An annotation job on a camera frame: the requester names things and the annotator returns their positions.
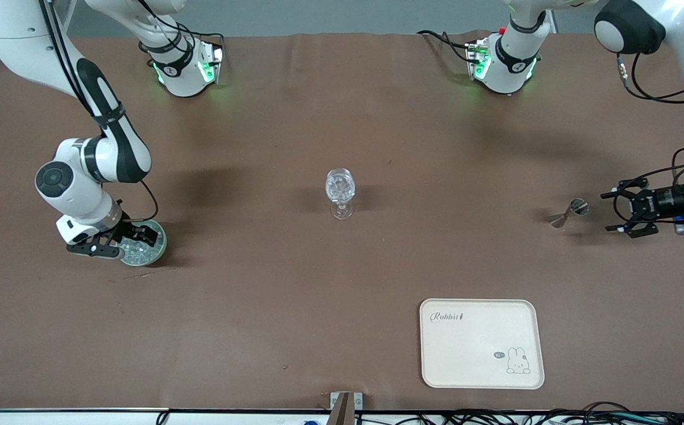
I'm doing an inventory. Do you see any steel double jigger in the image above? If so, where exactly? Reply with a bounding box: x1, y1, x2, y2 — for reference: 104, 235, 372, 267
549, 198, 589, 229

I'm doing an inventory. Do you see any heap of clear ice cubes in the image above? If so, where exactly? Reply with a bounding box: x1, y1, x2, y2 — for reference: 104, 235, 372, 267
119, 236, 161, 264

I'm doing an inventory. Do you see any clear stemmed wine glass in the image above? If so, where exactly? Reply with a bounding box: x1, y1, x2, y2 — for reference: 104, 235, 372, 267
325, 168, 357, 221

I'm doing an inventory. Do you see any pale green round bowl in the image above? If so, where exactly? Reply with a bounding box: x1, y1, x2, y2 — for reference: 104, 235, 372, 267
115, 218, 168, 267

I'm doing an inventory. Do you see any brown table cover mat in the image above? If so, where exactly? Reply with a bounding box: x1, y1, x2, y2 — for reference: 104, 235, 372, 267
0, 31, 684, 412

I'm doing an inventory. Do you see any cream rabbit print tray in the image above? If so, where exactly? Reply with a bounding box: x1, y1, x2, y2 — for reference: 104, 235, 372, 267
419, 298, 546, 390

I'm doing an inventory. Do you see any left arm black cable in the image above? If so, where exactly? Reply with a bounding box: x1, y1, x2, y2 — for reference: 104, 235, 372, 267
611, 52, 684, 224

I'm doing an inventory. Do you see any right base black cable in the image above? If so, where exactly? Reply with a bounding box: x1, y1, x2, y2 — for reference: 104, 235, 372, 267
191, 27, 226, 54

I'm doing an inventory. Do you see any base black cable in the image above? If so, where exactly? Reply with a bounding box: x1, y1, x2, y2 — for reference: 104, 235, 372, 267
191, 27, 226, 54
418, 30, 473, 64

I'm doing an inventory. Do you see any left base black cable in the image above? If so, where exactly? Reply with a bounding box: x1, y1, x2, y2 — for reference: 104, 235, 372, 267
418, 30, 473, 64

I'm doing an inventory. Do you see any black cable tangle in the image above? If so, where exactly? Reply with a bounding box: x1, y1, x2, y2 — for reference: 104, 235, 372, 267
354, 401, 684, 425

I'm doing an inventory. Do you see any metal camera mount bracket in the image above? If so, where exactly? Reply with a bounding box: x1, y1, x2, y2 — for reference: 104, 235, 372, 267
329, 391, 364, 425

